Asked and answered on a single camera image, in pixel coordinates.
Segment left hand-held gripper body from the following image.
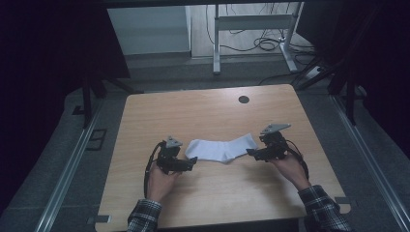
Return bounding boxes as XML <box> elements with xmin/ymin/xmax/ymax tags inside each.
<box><xmin>156</xmin><ymin>135</ymin><xmax>191</xmax><ymax>175</ymax></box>

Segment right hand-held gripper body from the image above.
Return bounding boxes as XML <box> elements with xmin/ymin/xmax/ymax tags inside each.
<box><xmin>258</xmin><ymin>123</ymin><xmax>292</xmax><ymax>162</ymax></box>

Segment white sock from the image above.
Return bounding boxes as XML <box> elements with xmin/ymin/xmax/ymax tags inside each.
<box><xmin>185</xmin><ymin>132</ymin><xmax>259</xmax><ymax>164</ymax></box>

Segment person's left hand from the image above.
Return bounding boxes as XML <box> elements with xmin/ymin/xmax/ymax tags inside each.
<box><xmin>146</xmin><ymin>159</ymin><xmax>182</xmax><ymax>204</ymax></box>

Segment person's right hand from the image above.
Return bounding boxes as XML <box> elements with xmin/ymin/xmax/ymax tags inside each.
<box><xmin>270</xmin><ymin>153</ymin><xmax>312</xmax><ymax>191</ymax></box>

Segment white power strip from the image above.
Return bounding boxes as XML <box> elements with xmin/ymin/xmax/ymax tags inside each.
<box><xmin>304</xmin><ymin>65</ymin><xmax>324</xmax><ymax>80</ymax></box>

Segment black metal stand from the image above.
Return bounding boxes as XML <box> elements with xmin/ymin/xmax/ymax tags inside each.
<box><xmin>294</xmin><ymin>57</ymin><xmax>368</xmax><ymax>127</ymax></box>
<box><xmin>80</xmin><ymin>69</ymin><xmax>144</xmax><ymax>130</ymax></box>

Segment white panel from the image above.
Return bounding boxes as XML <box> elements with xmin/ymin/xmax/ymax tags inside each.
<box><xmin>106</xmin><ymin>5</ymin><xmax>191</xmax><ymax>56</ymax></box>

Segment dark curtain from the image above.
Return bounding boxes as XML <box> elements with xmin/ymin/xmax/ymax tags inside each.
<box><xmin>296</xmin><ymin>0</ymin><xmax>410</xmax><ymax>159</ymax></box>
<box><xmin>0</xmin><ymin>0</ymin><xmax>132</xmax><ymax>214</ymax></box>

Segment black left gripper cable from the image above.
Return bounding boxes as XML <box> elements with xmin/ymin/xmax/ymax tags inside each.
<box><xmin>142</xmin><ymin>141</ymin><xmax>164</xmax><ymax>200</ymax></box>

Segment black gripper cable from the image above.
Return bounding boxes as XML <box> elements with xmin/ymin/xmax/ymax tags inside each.
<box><xmin>284</xmin><ymin>138</ymin><xmax>310</xmax><ymax>181</ymax></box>
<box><xmin>142</xmin><ymin>141</ymin><xmax>164</xmax><ymax>200</ymax></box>

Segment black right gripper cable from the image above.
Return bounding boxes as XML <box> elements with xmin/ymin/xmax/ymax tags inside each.
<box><xmin>284</xmin><ymin>138</ymin><xmax>310</xmax><ymax>181</ymax></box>

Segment black square floor frame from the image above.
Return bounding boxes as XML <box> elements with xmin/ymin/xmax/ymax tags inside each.
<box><xmin>85</xmin><ymin>128</ymin><xmax>108</xmax><ymax>152</ymax></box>

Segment grey metal table bracket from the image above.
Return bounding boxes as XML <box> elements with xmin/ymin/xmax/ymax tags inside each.
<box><xmin>86</xmin><ymin>215</ymin><xmax>111</xmax><ymax>225</ymax></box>
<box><xmin>334</xmin><ymin>196</ymin><xmax>358</xmax><ymax>207</ymax></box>

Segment aluminium floor rail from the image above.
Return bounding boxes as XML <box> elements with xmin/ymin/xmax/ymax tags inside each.
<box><xmin>33</xmin><ymin>96</ymin><xmax>105</xmax><ymax>232</ymax></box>
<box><xmin>330</xmin><ymin>95</ymin><xmax>410</xmax><ymax>232</ymax></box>

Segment black floor cables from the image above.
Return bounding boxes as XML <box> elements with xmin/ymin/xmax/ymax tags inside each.
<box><xmin>205</xmin><ymin>3</ymin><xmax>318</xmax><ymax>86</ymax></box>

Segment white metal desk frame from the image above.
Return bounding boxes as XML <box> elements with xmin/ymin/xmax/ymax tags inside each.
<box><xmin>212</xmin><ymin>2</ymin><xmax>305</xmax><ymax>75</ymax></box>

